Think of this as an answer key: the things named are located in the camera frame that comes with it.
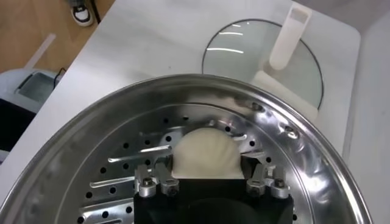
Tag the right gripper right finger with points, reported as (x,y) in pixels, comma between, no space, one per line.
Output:
(275,182)

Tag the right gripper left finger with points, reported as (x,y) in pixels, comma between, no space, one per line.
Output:
(146,184)

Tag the white steamed baozi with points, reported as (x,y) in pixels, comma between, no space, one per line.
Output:
(207,152)

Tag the stainless steel steamer basket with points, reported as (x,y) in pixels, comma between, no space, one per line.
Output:
(100,124)

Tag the grey robot torso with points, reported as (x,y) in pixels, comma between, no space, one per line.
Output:
(12,82)

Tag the black and white shoe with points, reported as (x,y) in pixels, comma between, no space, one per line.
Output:
(81,15)

